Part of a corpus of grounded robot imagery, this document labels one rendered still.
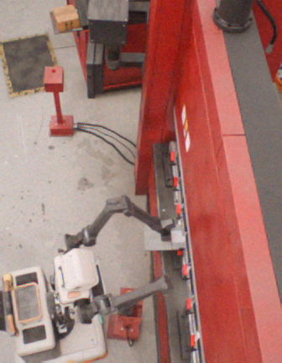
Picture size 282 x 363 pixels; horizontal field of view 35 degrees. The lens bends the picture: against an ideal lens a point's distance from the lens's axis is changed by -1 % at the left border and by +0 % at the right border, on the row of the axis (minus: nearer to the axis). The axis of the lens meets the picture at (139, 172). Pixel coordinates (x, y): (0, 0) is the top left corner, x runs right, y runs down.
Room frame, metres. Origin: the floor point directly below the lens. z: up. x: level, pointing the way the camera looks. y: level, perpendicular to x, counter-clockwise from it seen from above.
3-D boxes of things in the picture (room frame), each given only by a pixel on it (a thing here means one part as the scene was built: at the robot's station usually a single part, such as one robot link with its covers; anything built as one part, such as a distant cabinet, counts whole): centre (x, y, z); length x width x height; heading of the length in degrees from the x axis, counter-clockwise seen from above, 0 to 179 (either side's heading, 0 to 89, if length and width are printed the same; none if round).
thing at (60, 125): (2.70, 0.85, 0.41); 0.25 x 0.20 x 0.83; 99
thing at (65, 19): (3.19, 0.82, 1.04); 0.30 x 0.26 x 0.12; 20
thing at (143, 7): (2.46, 0.11, 1.66); 0.40 x 0.24 x 0.07; 9
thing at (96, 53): (2.33, 0.40, 1.42); 0.45 x 0.12 x 0.36; 5
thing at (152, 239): (1.19, -0.21, 1.00); 0.26 x 0.18 x 0.01; 99
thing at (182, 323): (0.61, -0.39, 0.89); 0.30 x 0.05 x 0.03; 9
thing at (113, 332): (0.79, -0.02, 0.06); 0.25 x 0.20 x 0.12; 90
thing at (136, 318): (0.79, -0.05, 0.75); 0.20 x 0.16 x 0.18; 0
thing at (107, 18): (2.38, 0.31, 1.53); 0.51 x 0.25 x 0.85; 5
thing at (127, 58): (2.46, 0.11, 1.17); 0.40 x 0.24 x 0.07; 9
